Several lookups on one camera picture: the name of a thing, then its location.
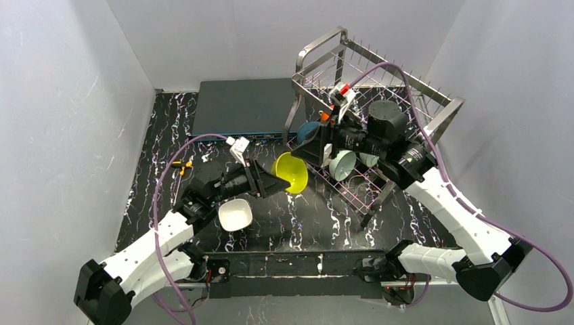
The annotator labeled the yellow bowl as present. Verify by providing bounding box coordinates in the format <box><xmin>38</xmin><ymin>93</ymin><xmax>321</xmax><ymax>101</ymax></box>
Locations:
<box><xmin>271</xmin><ymin>152</ymin><xmax>309</xmax><ymax>194</ymax></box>

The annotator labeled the pale green celadon bowl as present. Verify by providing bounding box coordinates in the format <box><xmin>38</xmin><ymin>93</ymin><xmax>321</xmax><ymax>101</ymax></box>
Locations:
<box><xmin>328</xmin><ymin>150</ymin><xmax>357</xmax><ymax>181</ymax></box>

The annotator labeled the orange white bowl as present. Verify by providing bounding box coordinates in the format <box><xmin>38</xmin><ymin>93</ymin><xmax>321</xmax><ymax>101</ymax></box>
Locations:
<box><xmin>320</xmin><ymin>111</ymin><xmax>331</xmax><ymax>122</ymax></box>

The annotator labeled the white square bowl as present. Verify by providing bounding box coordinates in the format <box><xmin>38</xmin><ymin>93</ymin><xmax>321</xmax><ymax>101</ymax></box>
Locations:
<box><xmin>218</xmin><ymin>198</ymin><xmax>253</xmax><ymax>232</ymax></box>

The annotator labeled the white round bowl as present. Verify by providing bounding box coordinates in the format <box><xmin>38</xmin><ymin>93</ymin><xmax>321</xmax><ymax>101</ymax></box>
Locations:
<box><xmin>321</xmin><ymin>144</ymin><xmax>332</xmax><ymax>168</ymax></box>

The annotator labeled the beige floral bowl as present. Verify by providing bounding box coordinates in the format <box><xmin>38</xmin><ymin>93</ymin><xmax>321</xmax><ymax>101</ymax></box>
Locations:
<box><xmin>359</xmin><ymin>153</ymin><xmax>379</xmax><ymax>168</ymax></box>

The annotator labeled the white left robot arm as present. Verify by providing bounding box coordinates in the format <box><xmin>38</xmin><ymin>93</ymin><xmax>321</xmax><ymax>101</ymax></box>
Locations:
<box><xmin>73</xmin><ymin>159</ymin><xmax>291</xmax><ymax>324</ymax></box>

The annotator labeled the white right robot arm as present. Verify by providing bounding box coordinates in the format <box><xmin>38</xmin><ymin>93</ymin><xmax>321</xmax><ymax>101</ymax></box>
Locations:
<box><xmin>292</xmin><ymin>99</ymin><xmax>533</xmax><ymax>301</ymax></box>

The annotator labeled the stainless steel dish rack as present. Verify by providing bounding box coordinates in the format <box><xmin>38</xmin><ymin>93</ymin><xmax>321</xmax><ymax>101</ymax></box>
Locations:
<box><xmin>283</xmin><ymin>26</ymin><xmax>475</xmax><ymax>234</ymax></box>

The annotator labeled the orange black small tool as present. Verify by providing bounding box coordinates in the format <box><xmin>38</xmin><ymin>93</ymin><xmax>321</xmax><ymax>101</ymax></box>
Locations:
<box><xmin>170</xmin><ymin>160</ymin><xmax>192</xmax><ymax>176</ymax></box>

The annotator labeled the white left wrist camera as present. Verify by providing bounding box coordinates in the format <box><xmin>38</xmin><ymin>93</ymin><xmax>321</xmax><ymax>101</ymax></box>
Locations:
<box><xmin>225</xmin><ymin>137</ymin><xmax>250</xmax><ymax>167</ymax></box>

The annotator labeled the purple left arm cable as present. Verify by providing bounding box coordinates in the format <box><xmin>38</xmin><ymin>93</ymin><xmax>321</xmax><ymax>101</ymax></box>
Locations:
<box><xmin>151</xmin><ymin>133</ymin><xmax>236</xmax><ymax>325</ymax></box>

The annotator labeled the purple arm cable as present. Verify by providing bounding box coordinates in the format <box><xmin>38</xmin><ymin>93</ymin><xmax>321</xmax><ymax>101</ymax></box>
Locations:
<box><xmin>347</xmin><ymin>62</ymin><xmax>574</xmax><ymax>313</ymax></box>
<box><xmin>151</xmin><ymin>133</ymin><xmax>236</xmax><ymax>325</ymax></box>

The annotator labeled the dark teal network switch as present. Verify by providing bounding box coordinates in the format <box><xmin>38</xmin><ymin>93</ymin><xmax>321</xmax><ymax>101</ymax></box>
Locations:
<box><xmin>192</xmin><ymin>78</ymin><xmax>296</xmax><ymax>139</ymax></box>

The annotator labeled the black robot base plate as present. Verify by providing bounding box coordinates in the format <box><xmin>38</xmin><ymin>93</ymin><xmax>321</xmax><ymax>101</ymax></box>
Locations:
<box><xmin>163</xmin><ymin>249</ymin><xmax>416</xmax><ymax>301</ymax></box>

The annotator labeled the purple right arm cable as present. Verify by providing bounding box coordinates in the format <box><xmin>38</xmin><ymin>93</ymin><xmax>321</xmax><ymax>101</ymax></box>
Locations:
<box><xmin>347</xmin><ymin>62</ymin><xmax>574</xmax><ymax>313</ymax></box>

